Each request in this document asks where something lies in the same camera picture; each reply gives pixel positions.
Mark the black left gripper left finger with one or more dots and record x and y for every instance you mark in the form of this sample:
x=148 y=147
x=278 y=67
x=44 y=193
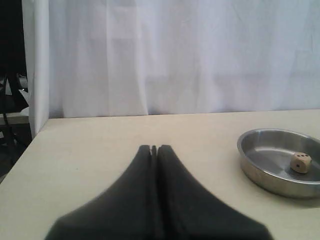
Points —
x=127 y=210

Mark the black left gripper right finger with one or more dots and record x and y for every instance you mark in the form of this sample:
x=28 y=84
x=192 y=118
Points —
x=190 y=212

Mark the beige wooden die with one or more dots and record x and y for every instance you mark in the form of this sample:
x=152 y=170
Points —
x=300 y=162

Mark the round stainless steel bowl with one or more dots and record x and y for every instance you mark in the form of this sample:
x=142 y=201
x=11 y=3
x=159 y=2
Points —
x=265 y=157

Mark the white fabric curtain backdrop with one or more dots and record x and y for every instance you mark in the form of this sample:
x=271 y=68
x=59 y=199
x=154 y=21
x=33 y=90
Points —
x=92 y=58

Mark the black tripod stand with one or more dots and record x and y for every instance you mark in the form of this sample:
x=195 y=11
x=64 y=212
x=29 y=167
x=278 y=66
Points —
x=11 y=101

